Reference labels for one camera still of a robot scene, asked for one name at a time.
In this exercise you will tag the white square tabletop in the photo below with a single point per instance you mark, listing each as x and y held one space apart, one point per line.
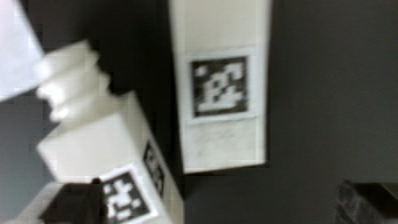
21 51

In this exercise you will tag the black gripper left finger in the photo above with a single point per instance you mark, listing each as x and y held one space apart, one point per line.
67 204

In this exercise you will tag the white table leg with tag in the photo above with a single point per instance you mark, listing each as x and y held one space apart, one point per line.
101 147

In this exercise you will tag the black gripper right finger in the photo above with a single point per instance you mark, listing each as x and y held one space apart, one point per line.
367 203

